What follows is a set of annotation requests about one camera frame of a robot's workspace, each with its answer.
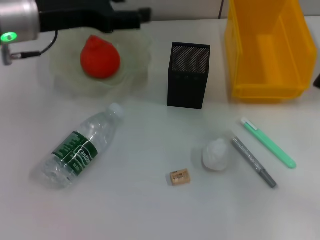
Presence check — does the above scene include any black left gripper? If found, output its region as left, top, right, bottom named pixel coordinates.
left=36, top=0, right=153, bottom=34

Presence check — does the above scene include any red-orange toy orange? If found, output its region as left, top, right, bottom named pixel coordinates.
left=79, top=34, right=122, bottom=80

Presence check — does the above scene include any mint green pen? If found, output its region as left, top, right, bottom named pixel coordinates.
left=239, top=117, right=298, bottom=170

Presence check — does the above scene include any white paper ball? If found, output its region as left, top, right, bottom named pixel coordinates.
left=201, top=138, right=229, bottom=172

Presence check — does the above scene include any clear water bottle green label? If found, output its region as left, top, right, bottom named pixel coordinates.
left=32, top=102, right=125, bottom=190

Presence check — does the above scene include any small tan eraser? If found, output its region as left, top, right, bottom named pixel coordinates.
left=169, top=168, right=191, bottom=187

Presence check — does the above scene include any pale green glass fruit plate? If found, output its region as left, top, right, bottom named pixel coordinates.
left=48, top=26, right=153, bottom=99

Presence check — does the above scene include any black mesh pen holder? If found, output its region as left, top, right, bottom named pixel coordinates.
left=166, top=41, right=211, bottom=110

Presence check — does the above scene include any grey marker pen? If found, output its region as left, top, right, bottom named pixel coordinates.
left=231, top=136, right=278, bottom=189

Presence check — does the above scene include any yellow plastic bin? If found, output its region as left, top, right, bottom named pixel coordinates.
left=223, top=0, right=318, bottom=104

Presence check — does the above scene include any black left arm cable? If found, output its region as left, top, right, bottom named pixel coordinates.
left=11, top=31, right=60, bottom=59

